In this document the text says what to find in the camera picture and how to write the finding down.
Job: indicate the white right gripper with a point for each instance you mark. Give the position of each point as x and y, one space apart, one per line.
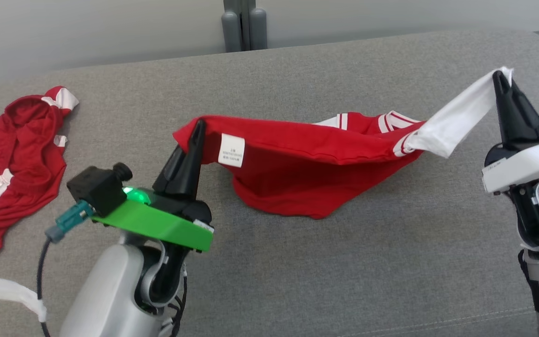
531 164

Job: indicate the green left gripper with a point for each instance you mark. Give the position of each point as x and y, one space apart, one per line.
166 224

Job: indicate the red shirt with white sleeves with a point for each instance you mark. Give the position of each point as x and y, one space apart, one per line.
297 164

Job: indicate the white cloth strip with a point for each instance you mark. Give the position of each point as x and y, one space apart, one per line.
3 290

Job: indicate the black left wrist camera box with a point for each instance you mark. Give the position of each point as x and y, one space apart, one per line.
98 187

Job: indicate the teal left camera connector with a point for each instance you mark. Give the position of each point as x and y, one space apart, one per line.
70 220

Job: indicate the grey partition post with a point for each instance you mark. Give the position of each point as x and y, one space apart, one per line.
246 23

